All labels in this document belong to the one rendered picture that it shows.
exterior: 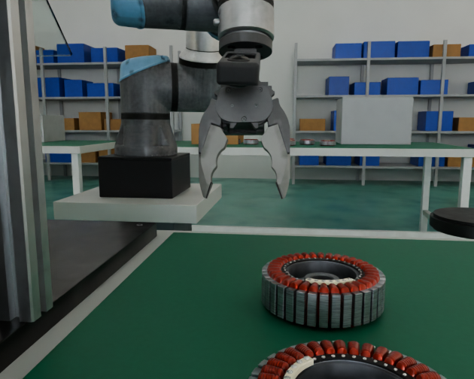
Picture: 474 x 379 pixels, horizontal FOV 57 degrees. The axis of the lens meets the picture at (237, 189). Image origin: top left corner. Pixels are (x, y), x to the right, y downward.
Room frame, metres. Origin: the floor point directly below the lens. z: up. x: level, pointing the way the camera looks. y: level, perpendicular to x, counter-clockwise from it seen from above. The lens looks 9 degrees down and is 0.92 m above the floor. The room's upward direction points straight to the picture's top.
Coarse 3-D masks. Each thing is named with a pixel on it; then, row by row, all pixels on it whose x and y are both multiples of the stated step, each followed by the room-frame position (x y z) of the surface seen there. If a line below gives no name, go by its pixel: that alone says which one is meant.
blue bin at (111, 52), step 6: (96, 48) 6.75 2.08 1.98; (102, 48) 6.73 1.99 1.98; (108, 48) 6.72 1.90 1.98; (114, 48) 6.71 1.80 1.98; (96, 54) 6.75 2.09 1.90; (102, 54) 6.74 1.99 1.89; (108, 54) 6.72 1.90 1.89; (114, 54) 6.71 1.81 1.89; (120, 54) 6.81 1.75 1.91; (96, 60) 6.75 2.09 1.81; (102, 60) 6.74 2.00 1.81; (108, 60) 6.72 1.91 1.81; (114, 60) 6.71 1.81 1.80; (120, 60) 6.81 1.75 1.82
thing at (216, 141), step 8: (216, 128) 0.56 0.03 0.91; (208, 136) 0.56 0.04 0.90; (216, 136) 0.56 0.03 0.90; (224, 136) 0.55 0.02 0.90; (208, 144) 0.55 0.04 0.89; (216, 144) 0.55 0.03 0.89; (224, 144) 0.55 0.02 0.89; (208, 152) 0.55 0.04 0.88; (216, 152) 0.55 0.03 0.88; (200, 160) 0.55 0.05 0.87; (208, 160) 0.55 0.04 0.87; (216, 160) 0.55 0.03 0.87; (200, 168) 0.55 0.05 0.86; (208, 168) 0.55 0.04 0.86; (216, 168) 0.56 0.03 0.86; (200, 176) 0.55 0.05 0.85; (208, 176) 0.54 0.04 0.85; (200, 184) 0.55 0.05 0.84; (208, 184) 0.54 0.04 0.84; (208, 192) 0.55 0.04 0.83
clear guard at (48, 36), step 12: (36, 0) 0.54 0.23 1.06; (36, 12) 0.55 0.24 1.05; (48, 12) 0.55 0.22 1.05; (36, 24) 0.56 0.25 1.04; (48, 24) 0.56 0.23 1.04; (36, 36) 0.57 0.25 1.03; (48, 36) 0.57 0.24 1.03; (60, 36) 0.57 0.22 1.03; (36, 48) 0.59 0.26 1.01; (48, 48) 0.58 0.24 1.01; (60, 48) 0.58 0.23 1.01
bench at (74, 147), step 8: (48, 144) 3.19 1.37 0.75; (56, 144) 3.19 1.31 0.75; (64, 144) 3.19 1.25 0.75; (72, 144) 3.19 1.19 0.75; (80, 144) 3.19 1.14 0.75; (88, 144) 3.19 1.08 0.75; (96, 144) 3.27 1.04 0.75; (104, 144) 3.40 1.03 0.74; (112, 144) 3.56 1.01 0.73; (48, 152) 3.03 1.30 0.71; (56, 152) 3.02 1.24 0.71; (64, 152) 3.02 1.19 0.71; (72, 152) 3.01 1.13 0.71; (80, 152) 3.00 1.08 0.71; (88, 152) 3.13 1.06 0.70; (72, 160) 3.05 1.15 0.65; (80, 160) 3.07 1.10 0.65; (72, 168) 3.05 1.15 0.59; (80, 168) 3.06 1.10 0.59; (72, 176) 3.05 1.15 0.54; (80, 176) 3.06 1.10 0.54; (80, 184) 3.05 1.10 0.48; (80, 192) 3.05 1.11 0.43
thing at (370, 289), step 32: (288, 256) 0.42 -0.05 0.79; (320, 256) 0.43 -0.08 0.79; (352, 256) 0.42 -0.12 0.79; (288, 288) 0.35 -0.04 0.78; (320, 288) 0.34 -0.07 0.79; (352, 288) 0.34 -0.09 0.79; (384, 288) 0.37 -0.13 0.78; (288, 320) 0.35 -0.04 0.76; (320, 320) 0.34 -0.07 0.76; (352, 320) 0.34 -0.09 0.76
